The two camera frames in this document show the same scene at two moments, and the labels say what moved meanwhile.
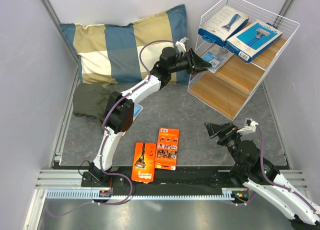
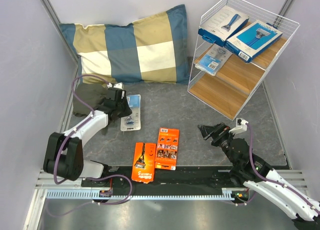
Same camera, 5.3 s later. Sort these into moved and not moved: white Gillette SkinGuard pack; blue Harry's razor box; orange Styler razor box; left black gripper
Moved: left black gripper
Not moved: blue Harry's razor box; orange Styler razor box; white Gillette SkinGuard pack
